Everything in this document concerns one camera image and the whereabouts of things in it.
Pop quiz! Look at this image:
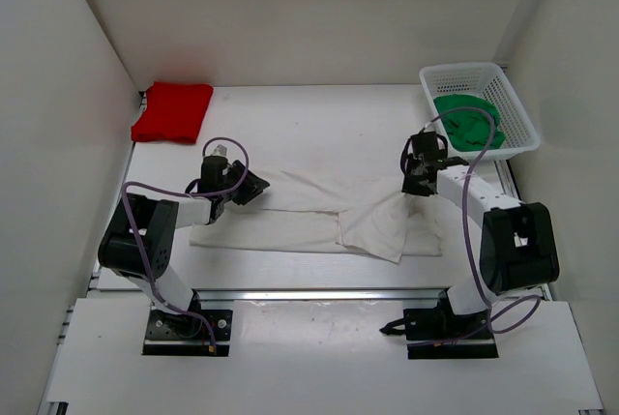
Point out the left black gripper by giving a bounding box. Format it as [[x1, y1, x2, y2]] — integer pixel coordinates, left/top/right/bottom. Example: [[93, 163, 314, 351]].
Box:
[[219, 159, 270, 205]]

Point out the white t shirt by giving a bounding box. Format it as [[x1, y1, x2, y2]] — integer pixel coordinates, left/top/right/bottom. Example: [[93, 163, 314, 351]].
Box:
[[190, 168, 442, 263]]

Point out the red t shirt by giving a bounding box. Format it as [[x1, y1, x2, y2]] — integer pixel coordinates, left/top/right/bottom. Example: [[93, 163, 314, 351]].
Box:
[[131, 81, 214, 145]]

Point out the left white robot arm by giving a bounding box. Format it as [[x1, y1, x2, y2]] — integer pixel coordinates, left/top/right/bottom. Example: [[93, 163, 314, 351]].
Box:
[[98, 157, 270, 338]]

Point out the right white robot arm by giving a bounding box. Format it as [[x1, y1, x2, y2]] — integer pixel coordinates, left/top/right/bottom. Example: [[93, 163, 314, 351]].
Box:
[[400, 131, 560, 338]]

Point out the green t shirt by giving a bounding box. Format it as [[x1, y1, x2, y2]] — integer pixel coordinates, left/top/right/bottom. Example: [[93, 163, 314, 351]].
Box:
[[433, 94, 505, 152]]

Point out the white plastic basket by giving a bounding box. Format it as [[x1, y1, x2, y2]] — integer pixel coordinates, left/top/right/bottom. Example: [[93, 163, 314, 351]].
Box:
[[419, 62, 541, 161]]

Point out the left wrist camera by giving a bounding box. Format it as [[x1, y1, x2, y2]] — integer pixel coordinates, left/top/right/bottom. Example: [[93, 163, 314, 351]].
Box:
[[211, 144, 227, 158]]

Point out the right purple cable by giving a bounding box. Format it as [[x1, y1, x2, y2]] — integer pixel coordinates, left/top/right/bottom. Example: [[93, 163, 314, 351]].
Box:
[[421, 109, 542, 335]]

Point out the purple cable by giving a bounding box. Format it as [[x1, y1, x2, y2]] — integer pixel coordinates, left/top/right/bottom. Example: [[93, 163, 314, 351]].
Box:
[[120, 136, 251, 339], [421, 109, 542, 335]]

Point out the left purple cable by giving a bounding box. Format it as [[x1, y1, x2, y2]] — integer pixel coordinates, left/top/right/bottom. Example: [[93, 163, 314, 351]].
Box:
[[120, 136, 251, 339]]

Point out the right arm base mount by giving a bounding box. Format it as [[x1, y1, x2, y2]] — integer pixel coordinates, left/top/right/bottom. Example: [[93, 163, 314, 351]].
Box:
[[379, 300, 499, 360]]

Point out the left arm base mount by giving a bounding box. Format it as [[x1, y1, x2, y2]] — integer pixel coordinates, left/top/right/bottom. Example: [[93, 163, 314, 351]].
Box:
[[142, 306, 233, 357]]

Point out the aluminium table rail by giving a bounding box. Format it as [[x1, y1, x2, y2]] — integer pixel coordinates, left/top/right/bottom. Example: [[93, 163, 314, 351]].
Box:
[[91, 287, 547, 303]]

